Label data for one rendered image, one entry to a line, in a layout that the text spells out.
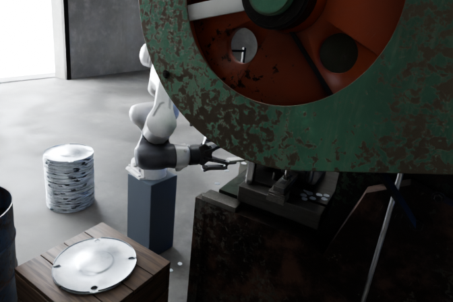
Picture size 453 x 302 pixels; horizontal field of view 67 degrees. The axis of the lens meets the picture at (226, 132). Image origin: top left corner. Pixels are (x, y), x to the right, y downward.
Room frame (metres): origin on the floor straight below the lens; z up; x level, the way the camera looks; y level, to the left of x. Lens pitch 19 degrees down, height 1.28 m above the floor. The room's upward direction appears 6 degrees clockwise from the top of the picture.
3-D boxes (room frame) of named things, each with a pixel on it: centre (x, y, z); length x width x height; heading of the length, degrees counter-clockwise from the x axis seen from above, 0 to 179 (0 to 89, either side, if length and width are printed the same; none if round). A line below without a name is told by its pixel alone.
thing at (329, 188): (1.23, -0.30, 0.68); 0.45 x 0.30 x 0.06; 153
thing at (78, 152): (1.98, 0.97, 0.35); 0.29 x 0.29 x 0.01
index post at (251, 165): (1.13, -0.11, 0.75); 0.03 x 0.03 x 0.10; 63
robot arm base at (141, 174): (1.64, 0.39, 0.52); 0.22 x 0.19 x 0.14; 55
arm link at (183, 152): (1.15, 0.16, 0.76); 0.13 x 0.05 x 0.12; 25
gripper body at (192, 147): (1.16, 0.09, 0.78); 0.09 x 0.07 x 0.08; 115
